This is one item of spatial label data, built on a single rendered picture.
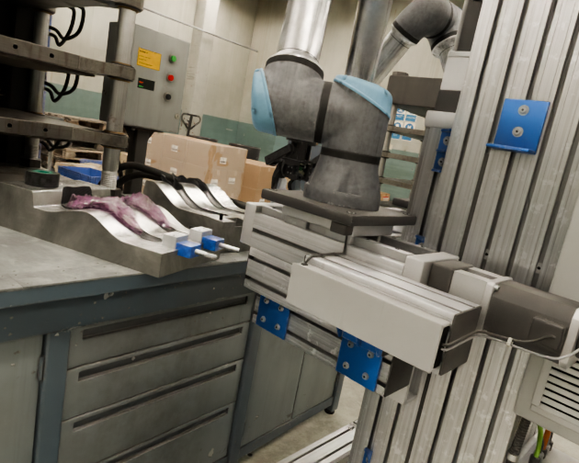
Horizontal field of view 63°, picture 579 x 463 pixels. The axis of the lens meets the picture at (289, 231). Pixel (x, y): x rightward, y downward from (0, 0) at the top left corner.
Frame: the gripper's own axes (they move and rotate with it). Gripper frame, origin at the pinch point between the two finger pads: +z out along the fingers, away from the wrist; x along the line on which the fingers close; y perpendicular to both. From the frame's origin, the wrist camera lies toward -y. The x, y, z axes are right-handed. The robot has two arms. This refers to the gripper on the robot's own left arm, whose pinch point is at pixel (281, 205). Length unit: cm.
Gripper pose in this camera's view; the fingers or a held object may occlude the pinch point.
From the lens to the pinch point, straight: 138.9
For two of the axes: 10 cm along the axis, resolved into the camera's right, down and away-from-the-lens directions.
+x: 6.9, -0.1, 7.2
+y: 7.0, 2.6, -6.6
